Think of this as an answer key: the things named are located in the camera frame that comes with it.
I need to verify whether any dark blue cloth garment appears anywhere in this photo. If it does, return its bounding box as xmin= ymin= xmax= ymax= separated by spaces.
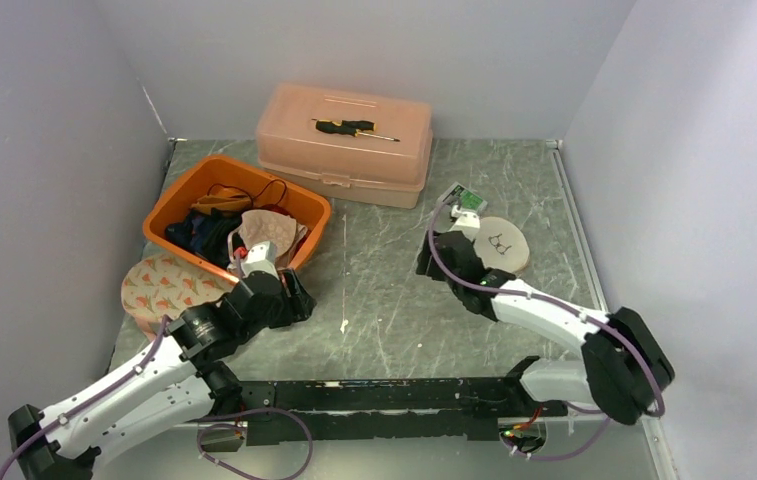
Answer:
xmin=164 ymin=212 xmax=205 ymax=254

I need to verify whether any black cloth garment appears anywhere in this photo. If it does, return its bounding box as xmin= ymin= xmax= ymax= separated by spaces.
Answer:
xmin=190 ymin=212 xmax=242 ymax=268

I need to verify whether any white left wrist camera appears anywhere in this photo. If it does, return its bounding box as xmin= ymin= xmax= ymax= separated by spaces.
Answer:
xmin=228 ymin=241 xmax=278 ymax=279

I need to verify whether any small green-labelled plastic box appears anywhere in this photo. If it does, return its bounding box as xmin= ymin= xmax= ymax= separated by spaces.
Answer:
xmin=437 ymin=182 xmax=488 ymax=214

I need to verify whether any beige lace bra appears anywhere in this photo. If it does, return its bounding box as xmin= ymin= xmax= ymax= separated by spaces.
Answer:
xmin=227 ymin=209 xmax=308 ymax=267

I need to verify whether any black yellow screwdriver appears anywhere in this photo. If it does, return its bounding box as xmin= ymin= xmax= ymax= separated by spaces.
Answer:
xmin=311 ymin=118 xmax=399 ymax=142

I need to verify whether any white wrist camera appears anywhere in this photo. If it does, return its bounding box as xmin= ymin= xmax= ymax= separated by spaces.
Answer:
xmin=449 ymin=204 xmax=481 ymax=242
xmin=228 ymin=241 xmax=278 ymax=279

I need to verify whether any orange plastic basin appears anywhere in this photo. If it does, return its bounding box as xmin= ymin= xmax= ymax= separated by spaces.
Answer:
xmin=142 ymin=154 xmax=332 ymax=282

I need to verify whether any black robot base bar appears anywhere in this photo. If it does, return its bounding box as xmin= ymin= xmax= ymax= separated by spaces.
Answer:
xmin=201 ymin=377 xmax=567 ymax=446

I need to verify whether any pink translucent toolbox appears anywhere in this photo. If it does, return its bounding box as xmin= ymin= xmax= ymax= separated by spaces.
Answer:
xmin=255 ymin=84 xmax=433 ymax=209

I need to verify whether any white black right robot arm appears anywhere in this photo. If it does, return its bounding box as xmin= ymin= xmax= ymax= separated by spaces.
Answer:
xmin=417 ymin=230 xmax=676 ymax=425

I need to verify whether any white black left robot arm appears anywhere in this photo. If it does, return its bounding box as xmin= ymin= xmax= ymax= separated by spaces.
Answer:
xmin=0 ymin=269 xmax=316 ymax=479

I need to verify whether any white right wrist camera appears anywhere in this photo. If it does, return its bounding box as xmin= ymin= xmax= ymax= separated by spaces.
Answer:
xmin=449 ymin=204 xmax=481 ymax=242

